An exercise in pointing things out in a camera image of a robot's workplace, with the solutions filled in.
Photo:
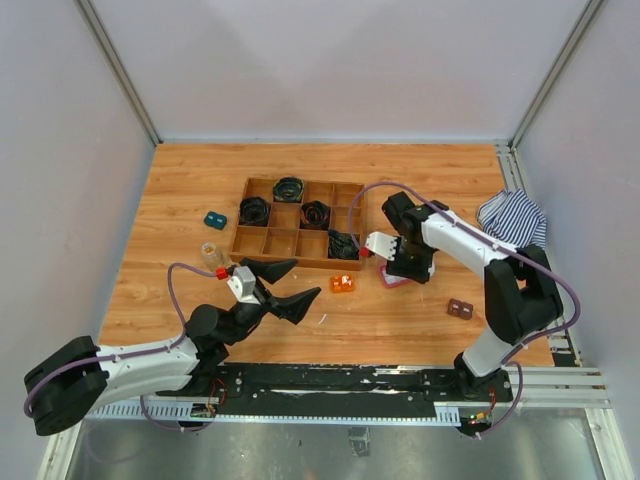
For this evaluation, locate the striped cloth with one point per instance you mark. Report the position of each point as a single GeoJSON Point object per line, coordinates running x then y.
{"type": "Point", "coordinates": [512, 217]}

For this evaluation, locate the pink pill organizer box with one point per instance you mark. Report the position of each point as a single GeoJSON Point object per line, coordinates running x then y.
{"type": "Point", "coordinates": [391, 281]}

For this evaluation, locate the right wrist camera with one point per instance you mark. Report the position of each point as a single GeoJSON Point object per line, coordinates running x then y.
{"type": "Point", "coordinates": [382, 245]}

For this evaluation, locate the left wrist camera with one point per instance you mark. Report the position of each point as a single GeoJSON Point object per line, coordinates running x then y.
{"type": "Point", "coordinates": [242, 283]}

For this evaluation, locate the orange pill box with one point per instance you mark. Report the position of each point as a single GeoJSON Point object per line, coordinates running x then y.
{"type": "Point", "coordinates": [344, 283]}

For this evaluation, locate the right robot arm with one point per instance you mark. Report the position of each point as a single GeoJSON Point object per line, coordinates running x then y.
{"type": "Point", "coordinates": [520, 295]}

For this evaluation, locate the brown pill box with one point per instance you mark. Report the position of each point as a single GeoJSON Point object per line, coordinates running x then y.
{"type": "Point", "coordinates": [460, 309]}

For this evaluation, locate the teal bottle cap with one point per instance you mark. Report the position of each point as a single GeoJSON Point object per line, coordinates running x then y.
{"type": "Point", "coordinates": [215, 220]}

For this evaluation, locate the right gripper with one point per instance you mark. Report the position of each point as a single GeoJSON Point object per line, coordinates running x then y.
{"type": "Point", "coordinates": [418, 271]}

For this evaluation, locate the wooden compartment tray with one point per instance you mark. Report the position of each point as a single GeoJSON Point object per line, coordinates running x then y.
{"type": "Point", "coordinates": [313, 221]}

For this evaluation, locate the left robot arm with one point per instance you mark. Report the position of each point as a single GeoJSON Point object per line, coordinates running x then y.
{"type": "Point", "coordinates": [82, 376]}

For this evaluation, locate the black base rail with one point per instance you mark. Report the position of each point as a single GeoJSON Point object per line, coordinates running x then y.
{"type": "Point", "coordinates": [302, 392]}

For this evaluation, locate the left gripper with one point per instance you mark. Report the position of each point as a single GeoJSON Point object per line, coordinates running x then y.
{"type": "Point", "coordinates": [292, 307]}

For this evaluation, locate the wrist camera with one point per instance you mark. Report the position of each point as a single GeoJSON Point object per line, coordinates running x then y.
{"type": "Point", "coordinates": [382, 245]}
{"type": "Point", "coordinates": [242, 283]}

